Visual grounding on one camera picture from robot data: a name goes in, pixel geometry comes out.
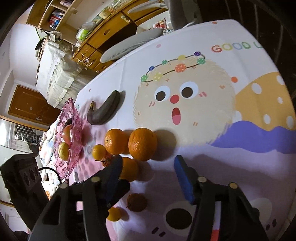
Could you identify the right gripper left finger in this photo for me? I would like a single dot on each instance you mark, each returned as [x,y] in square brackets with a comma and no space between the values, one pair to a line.
[114,188]

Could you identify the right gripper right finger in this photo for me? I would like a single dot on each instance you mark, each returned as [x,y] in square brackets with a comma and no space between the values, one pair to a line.
[188,180]

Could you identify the orange mandarin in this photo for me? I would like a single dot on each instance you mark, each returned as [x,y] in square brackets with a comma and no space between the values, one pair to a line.
[142,144]
[116,141]
[129,169]

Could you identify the small yellow-orange kumquat front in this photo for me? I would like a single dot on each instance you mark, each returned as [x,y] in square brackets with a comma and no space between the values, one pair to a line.
[114,214]

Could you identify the small yellow-orange kumquat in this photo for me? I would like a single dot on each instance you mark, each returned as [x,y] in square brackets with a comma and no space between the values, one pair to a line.
[114,214]
[98,152]

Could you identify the red lychee front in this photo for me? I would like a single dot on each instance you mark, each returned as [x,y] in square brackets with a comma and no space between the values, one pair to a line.
[136,202]

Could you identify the red lychee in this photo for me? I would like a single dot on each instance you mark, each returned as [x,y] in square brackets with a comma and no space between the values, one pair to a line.
[136,202]
[107,160]

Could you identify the red lychee back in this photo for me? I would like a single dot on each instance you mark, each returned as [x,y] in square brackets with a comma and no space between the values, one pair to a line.
[107,160]

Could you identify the small yellow-orange kumquat back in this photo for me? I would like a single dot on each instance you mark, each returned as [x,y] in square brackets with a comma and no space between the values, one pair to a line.
[98,152]

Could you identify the dark avocado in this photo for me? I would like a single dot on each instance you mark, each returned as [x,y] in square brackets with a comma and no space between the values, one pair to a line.
[68,122]

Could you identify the brown wooden door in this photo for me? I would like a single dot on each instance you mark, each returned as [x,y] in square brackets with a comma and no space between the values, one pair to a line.
[30,105]

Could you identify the blackened overripe banana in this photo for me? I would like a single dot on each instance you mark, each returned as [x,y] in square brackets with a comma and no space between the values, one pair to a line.
[101,115]

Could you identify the pink plastic fruit tray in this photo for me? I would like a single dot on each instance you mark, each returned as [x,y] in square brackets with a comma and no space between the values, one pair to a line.
[64,168]

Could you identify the cartoon printed bedsheet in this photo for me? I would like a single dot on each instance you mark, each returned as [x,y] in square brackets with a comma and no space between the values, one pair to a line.
[211,94]

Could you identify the white pleated furniture cover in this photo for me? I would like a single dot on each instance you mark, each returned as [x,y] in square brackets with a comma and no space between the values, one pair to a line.
[58,76]

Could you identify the wooden desk with drawers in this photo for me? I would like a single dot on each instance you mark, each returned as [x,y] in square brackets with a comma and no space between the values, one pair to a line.
[118,26]

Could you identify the wooden bookshelf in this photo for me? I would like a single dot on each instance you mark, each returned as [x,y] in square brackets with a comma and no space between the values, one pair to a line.
[53,15]

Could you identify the grey office chair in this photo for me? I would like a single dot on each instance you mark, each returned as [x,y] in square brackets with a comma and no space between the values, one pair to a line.
[181,13]

